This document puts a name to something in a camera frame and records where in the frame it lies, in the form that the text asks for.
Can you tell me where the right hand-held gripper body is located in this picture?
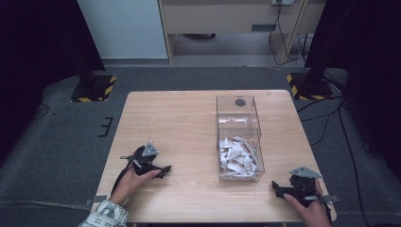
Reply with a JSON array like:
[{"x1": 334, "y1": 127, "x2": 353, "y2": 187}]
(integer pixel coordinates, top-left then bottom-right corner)
[{"x1": 277, "y1": 166, "x2": 323, "y2": 208}]

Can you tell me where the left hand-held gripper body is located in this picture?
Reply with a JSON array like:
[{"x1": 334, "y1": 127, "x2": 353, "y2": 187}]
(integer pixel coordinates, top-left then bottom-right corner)
[{"x1": 127, "y1": 142, "x2": 163, "y2": 177}]

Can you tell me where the pile of white paper packets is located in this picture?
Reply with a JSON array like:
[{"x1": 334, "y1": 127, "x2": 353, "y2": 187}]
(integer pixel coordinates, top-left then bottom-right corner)
[{"x1": 218, "y1": 135, "x2": 260, "y2": 178}]

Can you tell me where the clear acrylic box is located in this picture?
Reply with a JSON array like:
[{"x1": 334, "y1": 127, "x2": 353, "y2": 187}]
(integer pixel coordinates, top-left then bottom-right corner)
[{"x1": 216, "y1": 95, "x2": 266, "y2": 183}]

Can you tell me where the person's right hand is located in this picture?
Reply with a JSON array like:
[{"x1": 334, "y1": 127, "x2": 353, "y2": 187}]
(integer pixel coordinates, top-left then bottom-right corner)
[{"x1": 283, "y1": 179, "x2": 333, "y2": 227}]

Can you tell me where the person's left hand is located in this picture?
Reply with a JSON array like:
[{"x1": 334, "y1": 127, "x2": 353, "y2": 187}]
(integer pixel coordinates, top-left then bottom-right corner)
[{"x1": 109, "y1": 167, "x2": 162, "y2": 206}]

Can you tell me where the black stand base striped edge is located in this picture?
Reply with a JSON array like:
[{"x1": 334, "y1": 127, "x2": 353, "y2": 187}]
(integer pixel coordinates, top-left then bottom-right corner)
[
  {"x1": 70, "y1": 74, "x2": 117, "y2": 103},
  {"x1": 286, "y1": 71, "x2": 335, "y2": 101}
]

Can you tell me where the black curtain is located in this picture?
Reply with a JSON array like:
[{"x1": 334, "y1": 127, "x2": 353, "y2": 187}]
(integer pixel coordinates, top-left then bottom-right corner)
[
  {"x1": 0, "y1": 0, "x2": 106, "y2": 165},
  {"x1": 304, "y1": 0, "x2": 401, "y2": 183}
]

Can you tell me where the light wooden cabinet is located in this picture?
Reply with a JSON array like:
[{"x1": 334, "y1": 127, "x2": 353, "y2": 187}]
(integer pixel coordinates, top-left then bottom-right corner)
[{"x1": 157, "y1": 0, "x2": 327, "y2": 65}]

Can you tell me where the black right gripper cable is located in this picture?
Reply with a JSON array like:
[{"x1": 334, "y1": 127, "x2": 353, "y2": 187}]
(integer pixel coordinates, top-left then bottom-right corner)
[{"x1": 296, "y1": 180, "x2": 333, "y2": 221}]

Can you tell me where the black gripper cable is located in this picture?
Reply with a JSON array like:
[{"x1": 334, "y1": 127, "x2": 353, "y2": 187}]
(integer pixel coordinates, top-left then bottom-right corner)
[
  {"x1": 296, "y1": 180, "x2": 333, "y2": 221},
  {"x1": 111, "y1": 153, "x2": 143, "y2": 196}
]

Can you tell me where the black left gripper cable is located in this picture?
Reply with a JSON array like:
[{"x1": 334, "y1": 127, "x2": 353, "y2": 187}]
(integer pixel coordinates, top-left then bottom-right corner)
[{"x1": 111, "y1": 153, "x2": 143, "y2": 196}]

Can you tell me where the black floor cable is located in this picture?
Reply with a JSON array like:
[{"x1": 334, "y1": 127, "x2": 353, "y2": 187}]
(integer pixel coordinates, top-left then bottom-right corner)
[
  {"x1": 31, "y1": 103, "x2": 51, "y2": 121},
  {"x1": 296, "y1": 94, "x2": 372, "y2": 227}
]

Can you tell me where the white wall panel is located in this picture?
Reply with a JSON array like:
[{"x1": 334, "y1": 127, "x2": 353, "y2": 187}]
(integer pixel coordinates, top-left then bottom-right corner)
[{"x1": 77, "y1": 0, "x2": 168, "y2": 60}]

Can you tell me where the black hanging power cable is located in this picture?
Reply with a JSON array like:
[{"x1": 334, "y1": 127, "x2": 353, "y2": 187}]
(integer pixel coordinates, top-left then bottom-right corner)
[{"x1": 268, "y1": 3, "x2": 313, "y2": 68}]

